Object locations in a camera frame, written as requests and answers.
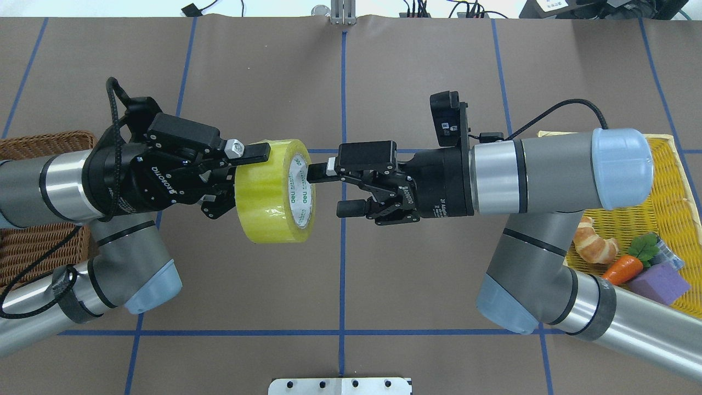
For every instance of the toy croissant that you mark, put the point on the toy croissant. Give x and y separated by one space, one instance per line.
591 247

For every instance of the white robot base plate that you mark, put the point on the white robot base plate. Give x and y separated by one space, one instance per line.
342 385

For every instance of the toy carrot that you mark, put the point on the toy carrot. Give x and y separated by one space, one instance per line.
641 250

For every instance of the yellow tape roll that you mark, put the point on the yellow tape roll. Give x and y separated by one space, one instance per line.
275 203

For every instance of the brown wicker basket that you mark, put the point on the brown wicker basket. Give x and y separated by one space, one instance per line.
22 247

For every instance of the yellow woven basket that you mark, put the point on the yellow woven basket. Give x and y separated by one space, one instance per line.
669 212

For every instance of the purple foam block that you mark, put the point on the purple foam block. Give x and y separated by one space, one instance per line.
660 283

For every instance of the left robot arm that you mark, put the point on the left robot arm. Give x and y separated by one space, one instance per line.
113 255

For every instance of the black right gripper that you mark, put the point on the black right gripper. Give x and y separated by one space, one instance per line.
441 184

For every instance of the aluminium frame post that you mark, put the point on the aluminium frame post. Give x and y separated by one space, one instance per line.
343 12

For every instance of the small black usb device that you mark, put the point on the small black usb device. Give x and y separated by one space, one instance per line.
191 11

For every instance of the small battery can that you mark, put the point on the small battery can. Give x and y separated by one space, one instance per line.
666 255

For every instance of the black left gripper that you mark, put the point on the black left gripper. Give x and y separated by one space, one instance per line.
140 178

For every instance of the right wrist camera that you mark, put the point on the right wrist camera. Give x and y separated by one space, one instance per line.
449 118

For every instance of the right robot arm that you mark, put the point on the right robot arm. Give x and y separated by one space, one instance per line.
543 185

